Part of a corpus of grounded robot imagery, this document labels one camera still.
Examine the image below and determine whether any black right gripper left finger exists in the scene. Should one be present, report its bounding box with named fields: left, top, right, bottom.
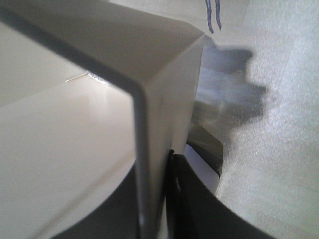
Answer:
left=56, top=166, right=139, bottom=239

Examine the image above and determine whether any white plastic trash bin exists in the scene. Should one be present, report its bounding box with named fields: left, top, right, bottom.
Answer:
left=0, top=0, right=205, bottom=239

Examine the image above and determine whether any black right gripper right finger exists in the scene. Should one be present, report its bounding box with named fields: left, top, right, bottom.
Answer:
left=165, top=151, right=271, bottom=239

